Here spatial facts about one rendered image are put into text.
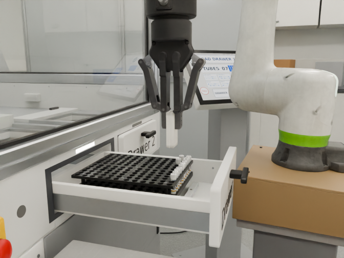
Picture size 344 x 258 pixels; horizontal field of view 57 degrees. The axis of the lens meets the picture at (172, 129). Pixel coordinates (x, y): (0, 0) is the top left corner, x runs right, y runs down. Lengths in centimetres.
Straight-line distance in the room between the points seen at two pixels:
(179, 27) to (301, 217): 49
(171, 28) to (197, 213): 32
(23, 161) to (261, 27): 67
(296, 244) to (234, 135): 83
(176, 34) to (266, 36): 40
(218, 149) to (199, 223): 104
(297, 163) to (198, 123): 161
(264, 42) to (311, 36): 335
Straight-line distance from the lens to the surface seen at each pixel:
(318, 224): 80
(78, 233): 80
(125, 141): 93
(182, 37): 58
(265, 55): 92
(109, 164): 75
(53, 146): 68
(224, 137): 159
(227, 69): 157
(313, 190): 77
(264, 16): 93
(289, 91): 84
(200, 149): 244
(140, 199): 60
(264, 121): 360
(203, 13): 239
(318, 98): 84
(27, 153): 61
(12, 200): 61
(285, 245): 91
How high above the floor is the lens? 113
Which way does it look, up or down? 11 degrees down
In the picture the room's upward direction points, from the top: straight up
